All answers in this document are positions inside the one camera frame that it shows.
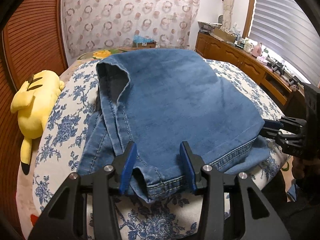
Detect beige flower-print bedspread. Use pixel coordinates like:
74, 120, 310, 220
15, 48, 131, 240

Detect circle-patterned curtain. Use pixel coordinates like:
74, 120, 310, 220
61, 0, 200, 57

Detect pink bottle on sideboard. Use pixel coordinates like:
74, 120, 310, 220
251, 42, 262, 58

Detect cardboard box on sideboard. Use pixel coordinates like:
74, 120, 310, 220
210, 28, 236, 43

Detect brown louvered wardrobe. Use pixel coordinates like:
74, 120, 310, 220
1, 0, 68, 231

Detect white window blind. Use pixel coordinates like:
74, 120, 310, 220
249, 0, 319, 86

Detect person's right hand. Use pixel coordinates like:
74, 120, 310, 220
292, 157, 320, 179

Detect blue bag on box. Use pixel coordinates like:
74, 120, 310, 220
132, 35, 156, 48

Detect wooden sideboard cabinet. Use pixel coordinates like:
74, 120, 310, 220
195, 31, 306, 113

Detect yellow Pikachu plush toy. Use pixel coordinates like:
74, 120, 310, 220
10, 70, 65, 175

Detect blue denim jeans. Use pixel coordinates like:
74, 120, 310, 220
78, 49, 270, 203

